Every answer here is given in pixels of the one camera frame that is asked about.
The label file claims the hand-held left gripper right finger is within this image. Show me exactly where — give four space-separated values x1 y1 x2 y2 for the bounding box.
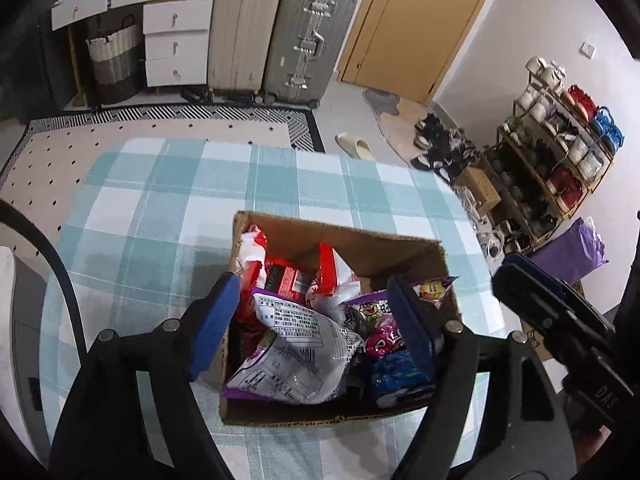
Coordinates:
386 275 581 480

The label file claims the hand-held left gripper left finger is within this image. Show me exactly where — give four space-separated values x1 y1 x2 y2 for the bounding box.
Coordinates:
47 272 242 480

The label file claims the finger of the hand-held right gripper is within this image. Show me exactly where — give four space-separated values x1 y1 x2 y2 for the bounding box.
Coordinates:
491 264 617 359
502 252 589 311

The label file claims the pink candy packet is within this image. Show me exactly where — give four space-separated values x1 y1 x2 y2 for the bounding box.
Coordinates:
364 325 406 361

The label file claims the purple cartoon snack packet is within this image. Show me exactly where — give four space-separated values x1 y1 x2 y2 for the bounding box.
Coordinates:
344 275 461 333

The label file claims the blue cookie packet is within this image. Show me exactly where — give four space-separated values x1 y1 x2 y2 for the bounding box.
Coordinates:
369 349 437 409

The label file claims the purple grape candy packet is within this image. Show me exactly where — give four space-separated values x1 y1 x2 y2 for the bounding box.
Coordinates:
222 287 366 406

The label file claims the red white snack packet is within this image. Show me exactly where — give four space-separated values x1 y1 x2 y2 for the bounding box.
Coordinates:
306 242 362 313

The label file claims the brown cardboard box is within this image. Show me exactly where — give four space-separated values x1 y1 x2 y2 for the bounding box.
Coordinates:
219 210 463 428

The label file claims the purple plastic bag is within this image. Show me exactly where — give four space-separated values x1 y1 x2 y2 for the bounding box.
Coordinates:
529 216 610 286

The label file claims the small cardboard box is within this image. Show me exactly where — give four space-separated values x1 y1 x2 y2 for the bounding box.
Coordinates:
456 165 502 216

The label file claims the teal checked tablecloth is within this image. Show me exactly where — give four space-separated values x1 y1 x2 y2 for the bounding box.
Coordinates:
39 137 493 480

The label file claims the wooden shoe rack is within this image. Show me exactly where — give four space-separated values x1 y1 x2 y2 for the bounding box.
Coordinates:
482 77 626 256

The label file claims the pile of floor shoes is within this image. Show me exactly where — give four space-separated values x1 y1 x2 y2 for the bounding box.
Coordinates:
410 111 508 261

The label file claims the shoe rack with shoes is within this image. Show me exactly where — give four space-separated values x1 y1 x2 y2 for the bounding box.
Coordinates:
502 55 626 248

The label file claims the beige slipper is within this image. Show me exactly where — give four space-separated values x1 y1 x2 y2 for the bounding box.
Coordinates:
335 132 376 161

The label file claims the grey door mat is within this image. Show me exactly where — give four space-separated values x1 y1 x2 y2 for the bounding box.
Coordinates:
362 87 433 166

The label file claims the grey chair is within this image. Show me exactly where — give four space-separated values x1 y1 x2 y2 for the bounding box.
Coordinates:
0 245 53 466

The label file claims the patterned rug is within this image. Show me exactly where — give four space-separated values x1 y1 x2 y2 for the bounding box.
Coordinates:
0 104 327 201

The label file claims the tan wooden door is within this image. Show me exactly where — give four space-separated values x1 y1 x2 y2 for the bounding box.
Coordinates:
340 0 505 106

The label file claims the woven laundry basket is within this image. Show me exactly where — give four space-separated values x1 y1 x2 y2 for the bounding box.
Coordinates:
85 14 144 107

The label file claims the beige suitcase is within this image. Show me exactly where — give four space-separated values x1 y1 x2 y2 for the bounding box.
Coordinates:
206 0 287 102

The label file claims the silver suitcase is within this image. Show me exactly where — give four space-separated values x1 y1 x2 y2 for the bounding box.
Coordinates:
262 0 359 110

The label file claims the white drawer cabinet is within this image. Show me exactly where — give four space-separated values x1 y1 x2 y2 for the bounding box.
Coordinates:
50 0 217 92

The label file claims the black cable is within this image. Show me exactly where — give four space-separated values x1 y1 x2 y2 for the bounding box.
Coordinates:
0 199 97 376

